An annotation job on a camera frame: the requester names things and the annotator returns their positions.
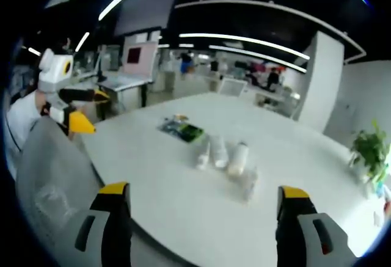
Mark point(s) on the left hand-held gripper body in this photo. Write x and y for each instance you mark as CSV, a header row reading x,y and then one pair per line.
x,y
55,71

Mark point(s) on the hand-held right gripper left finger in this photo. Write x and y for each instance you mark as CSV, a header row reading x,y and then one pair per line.
x,y
114,218

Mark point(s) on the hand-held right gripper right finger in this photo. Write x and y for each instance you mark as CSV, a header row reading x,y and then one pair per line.
x,y
294,218

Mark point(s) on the white beige skincare bottle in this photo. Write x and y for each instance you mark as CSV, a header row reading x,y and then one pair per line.
x,y
238,158

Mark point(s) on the white skincare tube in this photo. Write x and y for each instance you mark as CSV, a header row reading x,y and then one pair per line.
x,y
219,152

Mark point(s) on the small white skincare bottle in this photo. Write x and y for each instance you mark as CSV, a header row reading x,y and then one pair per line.
x,y
203,157

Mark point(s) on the white background desk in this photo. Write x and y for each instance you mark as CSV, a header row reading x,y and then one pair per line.
x,y
122,83

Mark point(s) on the grey translucent cloth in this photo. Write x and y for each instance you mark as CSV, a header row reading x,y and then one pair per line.
x,y
55,181

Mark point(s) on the pink board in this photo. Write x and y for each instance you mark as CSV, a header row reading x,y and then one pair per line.
x,y
139,57

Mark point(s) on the colourful small items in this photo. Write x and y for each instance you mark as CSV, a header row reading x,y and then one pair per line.
x,y
383,196

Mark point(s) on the green potted plant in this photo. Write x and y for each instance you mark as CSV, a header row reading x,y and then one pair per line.
x,y
371,149

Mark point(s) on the green snack packets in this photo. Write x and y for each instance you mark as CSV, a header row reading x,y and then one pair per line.
x,y
183,129

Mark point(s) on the large dark screen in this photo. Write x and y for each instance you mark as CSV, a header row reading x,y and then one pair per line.
x,y
146,7

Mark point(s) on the white chair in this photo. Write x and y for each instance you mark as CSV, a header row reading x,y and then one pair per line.
x,y
232,86

